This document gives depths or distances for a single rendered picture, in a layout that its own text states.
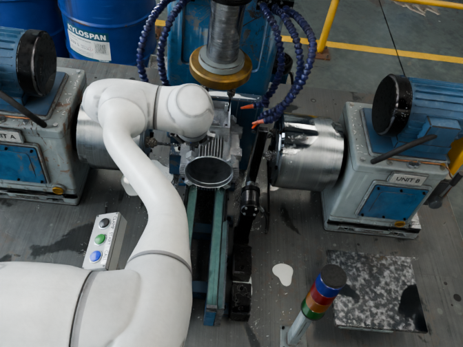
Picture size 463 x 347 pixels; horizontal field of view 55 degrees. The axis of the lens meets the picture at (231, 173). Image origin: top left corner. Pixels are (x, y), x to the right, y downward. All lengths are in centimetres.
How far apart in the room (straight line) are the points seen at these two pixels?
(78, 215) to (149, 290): 102
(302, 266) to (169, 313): 98
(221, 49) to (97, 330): 85
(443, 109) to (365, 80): 239
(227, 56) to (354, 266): 74
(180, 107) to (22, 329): 54
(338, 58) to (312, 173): 256
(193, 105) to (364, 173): 65
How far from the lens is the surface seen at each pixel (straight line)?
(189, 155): 136
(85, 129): 139
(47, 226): 159
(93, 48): 292
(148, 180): 79
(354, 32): 429
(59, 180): 154
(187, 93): 96
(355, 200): 151
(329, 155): 139
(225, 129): 138
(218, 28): 120
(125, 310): 58
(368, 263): 147
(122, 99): 98
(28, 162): 148
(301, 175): 140
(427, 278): 168
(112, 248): 120
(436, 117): 138
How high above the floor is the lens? 210
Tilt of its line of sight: 50 degrees down
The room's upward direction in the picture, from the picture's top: 10 degrees clockwise
